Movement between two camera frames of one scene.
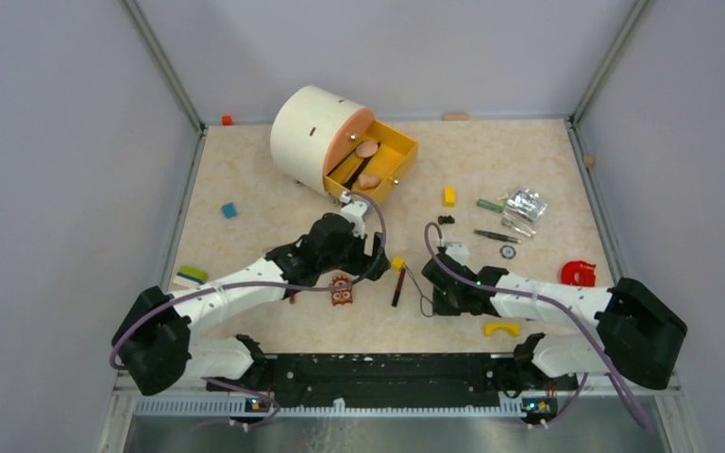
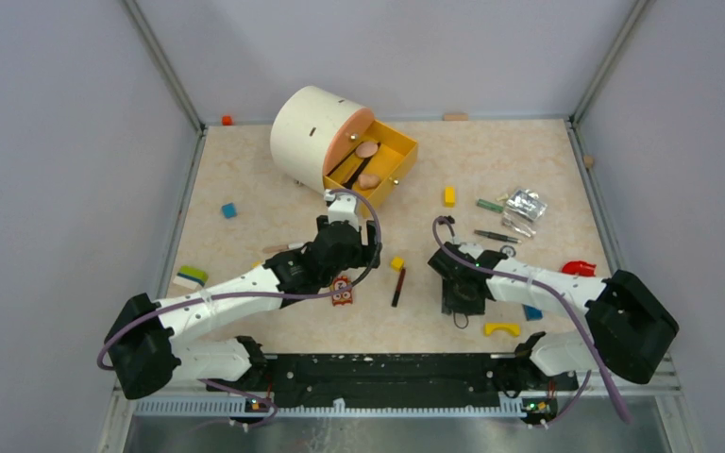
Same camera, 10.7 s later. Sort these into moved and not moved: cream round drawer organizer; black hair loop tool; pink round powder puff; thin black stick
Moved: black hair loop tool
Not moved: pink round powder puff; thin black stick; cream round drawer organizer
